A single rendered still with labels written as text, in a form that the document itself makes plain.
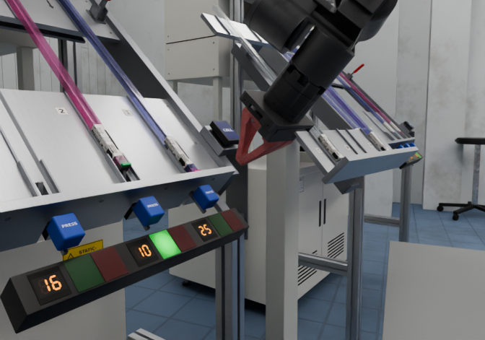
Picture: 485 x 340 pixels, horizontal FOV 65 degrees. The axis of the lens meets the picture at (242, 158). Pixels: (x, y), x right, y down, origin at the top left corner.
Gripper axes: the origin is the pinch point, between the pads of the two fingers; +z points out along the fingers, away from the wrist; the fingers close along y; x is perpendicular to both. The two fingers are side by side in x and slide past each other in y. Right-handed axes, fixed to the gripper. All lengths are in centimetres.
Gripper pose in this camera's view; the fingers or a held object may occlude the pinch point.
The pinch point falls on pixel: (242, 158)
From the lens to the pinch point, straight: 52.9
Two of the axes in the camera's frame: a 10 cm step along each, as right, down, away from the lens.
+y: -5.8, 0.8, -8.1
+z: -5.5, 7.0, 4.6
